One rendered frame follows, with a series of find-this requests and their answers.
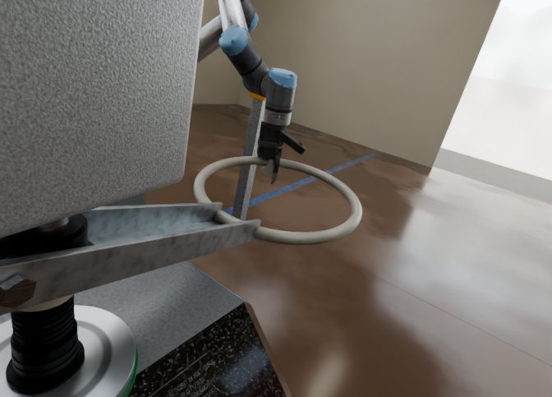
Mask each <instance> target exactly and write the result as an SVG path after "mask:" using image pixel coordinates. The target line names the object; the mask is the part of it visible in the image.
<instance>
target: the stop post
mask: <svg viewBox="0 0 552 397"><path fill-rule="evenodd" d="M249 96H250V97H252V98H253V101H252V105H251V114H250V119H249V123H248V128H247V133H246V141H245V146H244V150H243V156H257V155H258V154H257V148H258V143H257V141H258V139H259V136H260V125H261V121H263V122H264V114H265V101H266V98H265V97H263V96H260V95H257V94H253V93H251V92H250V95H249ZM256 165H257V164H251V165H241V168H240V173H239V178H238V183H237V191H236V195H235V201H234V205H233V210H232V216H234V217H236V218H238V219H240V220H243V221H246V215H247V211H248V206H249V202H250V198H251V190H252V186H253V182H254V177H255V170H256Z"/></svg>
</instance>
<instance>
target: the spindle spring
mask: <svg viewBox="0 0 552 397"><path fill-rule="evenodd" d="M74 320H75V313H74V294H73V296H72V297H71V298H69V299H68V300H67V301H65V302H64V303H63V304H61V305H58V306H56V307H53V308H50V309H48V310H43V311H40V312H20V311H14V312H11V323H12V324H11V325H12V329H13V331H12V333H13V339H14V340H15V342H16V344H18V345H19V346H21V347H22V348H25V349H41V348H44V347H48V346H49V345H52V344H55V343H57V342H58V341H60V340H61V339H63V338H64V337H66V336H67V335H68V334H69V333H70V331H71V329H72V328H73V326H74Z"/></svg>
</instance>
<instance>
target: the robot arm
mask: <svg viewBox="0 0 552 397"><path fill-rule="evenodd" d="M216 1H217V2H218V4H219V10H220V15H218V16H217V17H215V18H214V19H213V20H212V21H211V22H209V23H208V24H207V25H205V26H204V27H202V28H201V29H200V43H199V50H198V58H197V63H198V62H200V61H201V60H203V59H204V58H206V57H207V56H209V55H210V54H211V53H212V52H214V51H215V50H216V49H218V48H220V47H221V49H222V50H223V52H224V53H225V54H226V55H227V57H228V58H229V60H230V61H231V63H232V64H233V66H234V67H235V68H236V69H237V71H238V72H239V74H240V76H241V81H242V84H243V85H244V87H245V88H246V89H247V90H249V91H250V92H251V93H253V94H257V95H260V96H263V97H265V98H266V101H265V108H264V122H263V121H261V125H260V136H259V139H258V141H257V143H258V148H257V154H258V155H257V157H263V159H268V158H275V159H270V160H269V162H268V165H261V166H264V167H263V168H261V170H260V171H261V173H262V174H265V175H267V176H270V177H271V178H272V180H271V184H274V182H275V181H276V178H277V175H278V167H279V162H280V158H281V155H282V150H283V143H286V144H287V145H289V146H290V147H292V148H293V149H294V150H295V151H296V152H298V153H299V154H300V155H302V154H303V153H304V152H305V151H306V149H305V146H304V145H303V144H302V143H301V142H299V141H297V140H296V139H295V138H293V137H292V136H290V135H289V134H288V133H286V132H285V131H284V130H286V128H287V125H289V124H290V120H291V115H292V106H293V100H294V95H295V90H296V87H297V75H296V74H295V73H294V72H290V71H288V70H285V69H281V68H271V69H270V70H269V69H268V68H267V66H266V65H265V62H264V61H263V59H262V57H261V56H260V54H259V53H258V51H257V50H256V48H255V46H254V44H253V43H252V40H251V35H250V32H252V31H253V29H254V28H255V27H256V25H257V23H258V20H259V17H258V15H257V13H256V11H255V8H254V7H253V5H252V4H251V1H250V0H216ZM273 130H274V131H273ZM273 165H274V166H273Z"/></svg>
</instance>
